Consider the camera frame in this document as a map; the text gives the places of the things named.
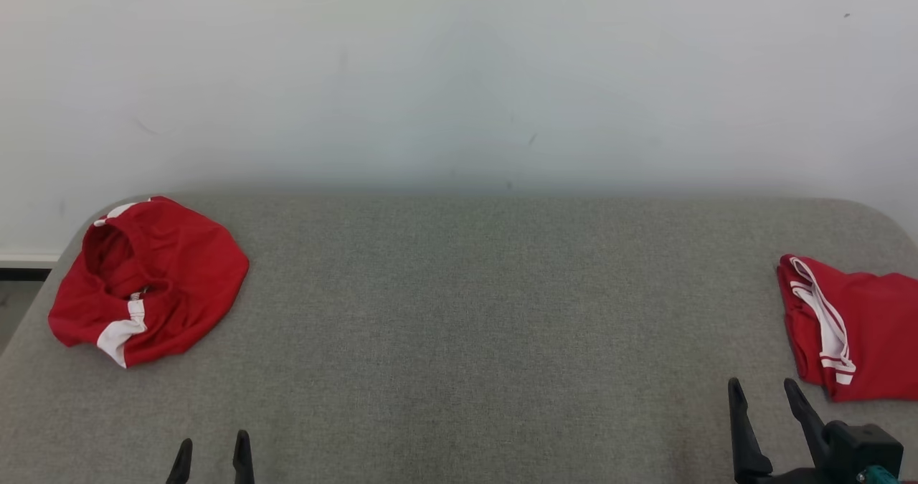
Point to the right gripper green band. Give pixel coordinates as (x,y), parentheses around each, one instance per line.
(853,455)

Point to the red and white shirt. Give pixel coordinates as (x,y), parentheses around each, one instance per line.
(875,333)

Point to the white baseboard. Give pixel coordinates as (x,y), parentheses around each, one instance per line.
(29,259)

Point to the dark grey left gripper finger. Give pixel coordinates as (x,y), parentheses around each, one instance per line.
(181,466)
(243,462)

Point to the red shorts with white panels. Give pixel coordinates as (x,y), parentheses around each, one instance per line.
(179,283)

